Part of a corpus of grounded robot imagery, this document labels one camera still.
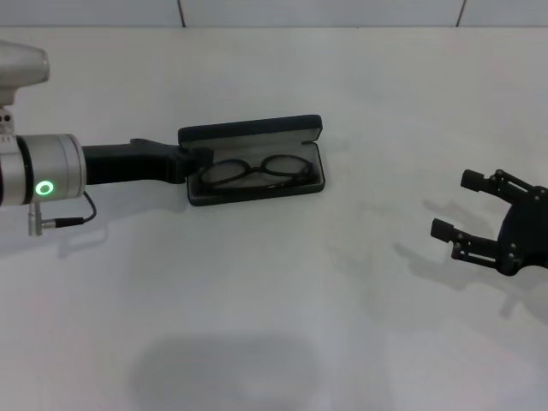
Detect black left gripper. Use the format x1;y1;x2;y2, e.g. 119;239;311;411
80;137;216;187

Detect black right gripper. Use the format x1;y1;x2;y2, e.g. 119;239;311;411
429;168;548;278

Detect black round-lens glasses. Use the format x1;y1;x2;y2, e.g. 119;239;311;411
199;154;316;191

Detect black glasses case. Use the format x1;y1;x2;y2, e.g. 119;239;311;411
177;113;326;208

